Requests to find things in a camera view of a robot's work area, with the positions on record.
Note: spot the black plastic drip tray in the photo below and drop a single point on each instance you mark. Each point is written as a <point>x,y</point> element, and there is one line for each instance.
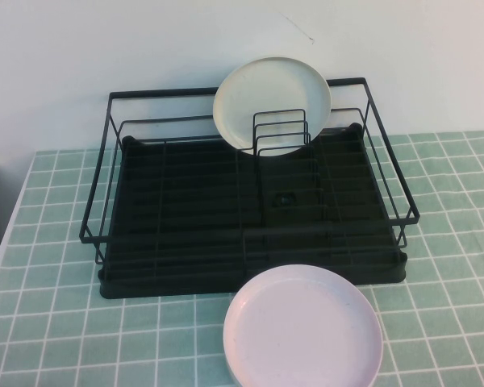
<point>185,193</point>

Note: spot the green checkered tablecloth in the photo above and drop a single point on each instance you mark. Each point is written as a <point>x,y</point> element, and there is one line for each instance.
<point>64,330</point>

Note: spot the cream white round plate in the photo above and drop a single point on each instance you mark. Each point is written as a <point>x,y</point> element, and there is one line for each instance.
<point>266,92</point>

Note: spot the pink round plate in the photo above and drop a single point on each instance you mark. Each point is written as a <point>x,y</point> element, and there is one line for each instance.
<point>302,330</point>

